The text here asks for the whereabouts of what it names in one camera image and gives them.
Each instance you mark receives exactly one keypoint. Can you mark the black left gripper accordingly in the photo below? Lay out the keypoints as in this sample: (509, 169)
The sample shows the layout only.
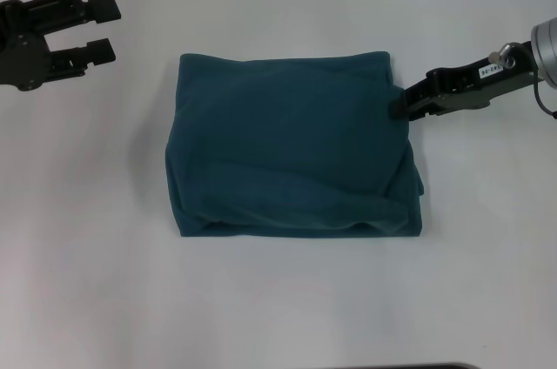
(22, 60)

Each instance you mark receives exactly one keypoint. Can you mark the teal t-shirt with beige print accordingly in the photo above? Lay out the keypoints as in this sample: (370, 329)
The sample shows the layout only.
(283, 147)

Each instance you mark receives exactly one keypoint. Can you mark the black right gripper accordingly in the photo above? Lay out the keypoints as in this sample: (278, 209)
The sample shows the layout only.
(483, 82)

